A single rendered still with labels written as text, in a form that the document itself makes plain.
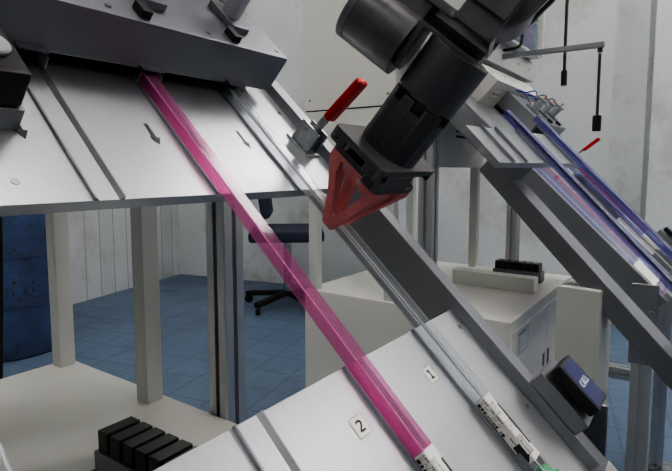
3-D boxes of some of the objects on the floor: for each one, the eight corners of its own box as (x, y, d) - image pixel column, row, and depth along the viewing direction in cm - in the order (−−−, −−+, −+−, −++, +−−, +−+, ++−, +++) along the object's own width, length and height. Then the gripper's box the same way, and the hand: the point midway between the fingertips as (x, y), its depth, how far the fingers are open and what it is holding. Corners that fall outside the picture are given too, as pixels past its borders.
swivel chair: (342, 297, 409) (342, 143, 397) (315, 321, 346) (315, 138, 334) (260, 292, 428) (258, 144, 416) (220, 313, 365) (217, 139, 353)
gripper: (426, 119, 41) (321, 256, 48) (474, 127, 49) (379, 243, 56) (370, 67, 43) (278, 204, 50) (425, 83, 52) (339, 199, 59)
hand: (336, 219), depth 53 cm, fingers closed, pressing on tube
